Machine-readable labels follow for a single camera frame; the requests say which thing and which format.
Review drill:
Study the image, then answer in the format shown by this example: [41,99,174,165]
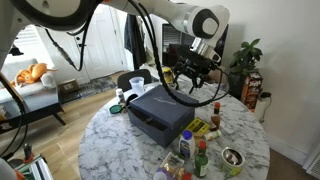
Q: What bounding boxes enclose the grey sofa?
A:
[0,59,65,134]

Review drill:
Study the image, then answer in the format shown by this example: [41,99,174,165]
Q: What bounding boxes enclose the green glass bottle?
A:
[194,140,208,178]

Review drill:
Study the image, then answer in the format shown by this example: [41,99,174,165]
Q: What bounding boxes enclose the orange plush toy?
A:
[11,63,54,86]

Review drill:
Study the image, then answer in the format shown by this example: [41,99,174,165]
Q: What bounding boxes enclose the open tin can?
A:
[220,147,245,177]

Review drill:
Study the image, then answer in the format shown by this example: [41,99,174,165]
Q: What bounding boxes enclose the cardboard box on floor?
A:
[58,79,79,93]

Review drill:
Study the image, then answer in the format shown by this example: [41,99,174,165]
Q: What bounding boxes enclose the orange snack box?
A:
[241,72,263,112]

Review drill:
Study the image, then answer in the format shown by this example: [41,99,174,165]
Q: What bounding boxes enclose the flat screen television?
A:
[162,23,228,67]

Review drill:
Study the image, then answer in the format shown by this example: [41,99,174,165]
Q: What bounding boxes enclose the hot sauce bottle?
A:
[211,102,221,131]

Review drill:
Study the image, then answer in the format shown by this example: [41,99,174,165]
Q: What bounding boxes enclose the potted green plant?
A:
[228,39,263,99]

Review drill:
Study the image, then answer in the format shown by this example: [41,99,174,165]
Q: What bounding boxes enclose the hanging dark jacket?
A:
[124,14,146,70]

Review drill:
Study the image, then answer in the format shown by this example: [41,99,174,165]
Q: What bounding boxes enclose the yellow vitamin bottle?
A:
[163,67,173,83]

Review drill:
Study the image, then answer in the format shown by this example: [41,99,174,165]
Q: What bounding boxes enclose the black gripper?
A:
[173,46,217,94]

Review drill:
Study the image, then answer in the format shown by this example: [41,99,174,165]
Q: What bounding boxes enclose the patterned floor rug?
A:
[58,76,117,104]

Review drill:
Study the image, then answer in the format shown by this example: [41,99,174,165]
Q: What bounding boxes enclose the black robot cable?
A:
[43,0,231,108]

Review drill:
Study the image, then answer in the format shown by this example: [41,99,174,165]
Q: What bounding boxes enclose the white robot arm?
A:
[0,0,230,63]

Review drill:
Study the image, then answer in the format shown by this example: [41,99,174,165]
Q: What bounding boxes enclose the dark grey chair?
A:
[117,69,152,91]

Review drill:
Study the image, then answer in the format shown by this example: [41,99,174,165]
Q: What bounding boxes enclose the black glasses case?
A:
[126,94,138,106]

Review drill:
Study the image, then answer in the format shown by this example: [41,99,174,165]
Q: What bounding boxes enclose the clear plastic measuring cup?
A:
[129,77,144,96]

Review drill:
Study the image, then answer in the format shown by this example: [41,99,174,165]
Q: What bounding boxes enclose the green round lid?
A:
[109,105,124,114]

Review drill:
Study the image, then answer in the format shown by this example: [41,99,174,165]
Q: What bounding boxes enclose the white pill bottle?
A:
[116,88,125,103]

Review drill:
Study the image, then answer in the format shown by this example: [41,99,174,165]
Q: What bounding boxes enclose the blue cardboard box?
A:
[127,107,195,148]

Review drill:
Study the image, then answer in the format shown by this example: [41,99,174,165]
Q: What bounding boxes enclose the white bottle purple cap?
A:
[179,130,195,158]

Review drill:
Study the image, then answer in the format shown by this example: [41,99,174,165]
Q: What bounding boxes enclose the yellow labelled packet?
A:
[186,117,210,135]

